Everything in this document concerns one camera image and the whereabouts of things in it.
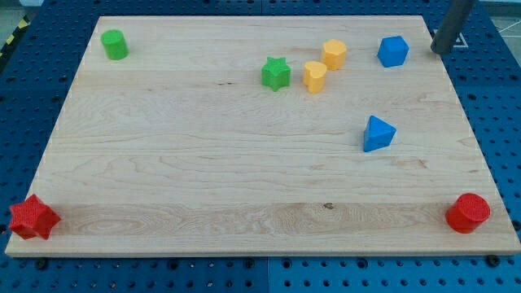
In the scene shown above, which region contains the yellow hexagon block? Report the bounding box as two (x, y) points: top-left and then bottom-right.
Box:
(321, 39), (347, 71)

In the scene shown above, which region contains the blue cube block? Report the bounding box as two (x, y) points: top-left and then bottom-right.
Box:
(377, 36), (409, 68)

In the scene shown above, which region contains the light wooden board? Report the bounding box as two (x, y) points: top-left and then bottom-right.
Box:
(6, 15), (520, 257)

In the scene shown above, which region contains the green star block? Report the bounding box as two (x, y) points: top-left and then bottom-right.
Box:
(261, 57), (291, 92)

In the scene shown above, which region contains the yellow heart block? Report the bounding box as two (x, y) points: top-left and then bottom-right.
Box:
(303, 61), (327, 94)

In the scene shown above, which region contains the blue triangle block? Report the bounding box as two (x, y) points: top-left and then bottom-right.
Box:
(363, 116), (396, 152)

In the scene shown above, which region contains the green cylinder block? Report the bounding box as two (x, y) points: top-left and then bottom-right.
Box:
(100, 29), (129, 60)

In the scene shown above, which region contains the red cylinder block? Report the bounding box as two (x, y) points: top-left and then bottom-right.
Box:
(445, 193), (491, 234)

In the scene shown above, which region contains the red star block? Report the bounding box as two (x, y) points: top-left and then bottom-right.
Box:
(9, 194), (61, 240)

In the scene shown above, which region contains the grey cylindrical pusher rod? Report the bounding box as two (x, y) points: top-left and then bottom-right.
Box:
(431, 0), (477, 55)

